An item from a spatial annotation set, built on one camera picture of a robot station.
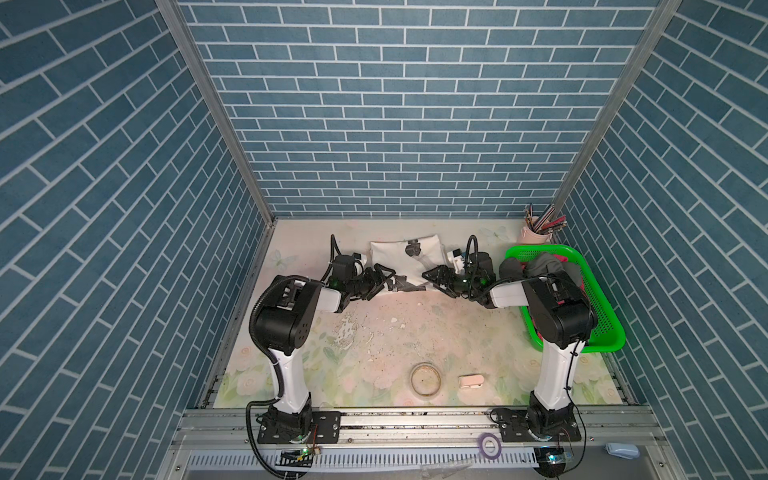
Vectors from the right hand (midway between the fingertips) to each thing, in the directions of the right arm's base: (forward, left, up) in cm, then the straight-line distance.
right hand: (428, 277), depth 97 cm
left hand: (-1, +12, 0) cm, 12 cm away
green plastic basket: (-15, -52, -1) cm, 54 cm away
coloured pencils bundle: (+23, -41, +5) cm, 48 cm away
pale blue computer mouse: (-42, -48, -5) cm, 64 cm away
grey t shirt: (+2, -32, +6) cm, 33 cm away
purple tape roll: (-43, -15, -5) cm, 45 cm away
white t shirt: (+10, +6, -4) cm, 12 cm away
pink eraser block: (-30, -13, -4) cm, 33 cm away
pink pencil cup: (+19, -35, +2) cm, 40 cm away
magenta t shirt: (+11, -44, +1) cm, 46 cm away
